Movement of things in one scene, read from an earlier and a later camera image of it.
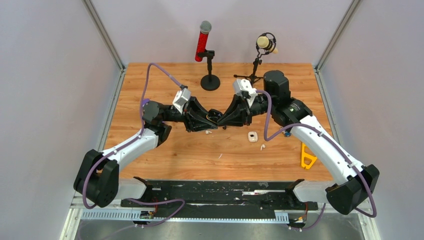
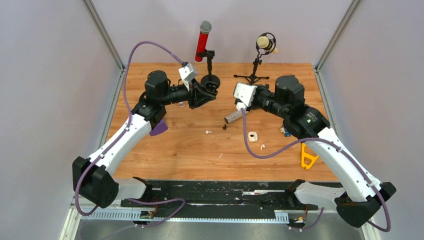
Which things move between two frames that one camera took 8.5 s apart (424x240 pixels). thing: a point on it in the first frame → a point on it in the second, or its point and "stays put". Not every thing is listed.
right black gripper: x=238 y=113 → x=265 y=87
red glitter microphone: x=205 y=27 stays put
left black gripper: x=194 y=117 → x=198 y=95
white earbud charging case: x=252 y=136 stays put
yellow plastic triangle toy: x=313 y=157 stays put
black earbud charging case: x=214 y=115 → x=211 y=87
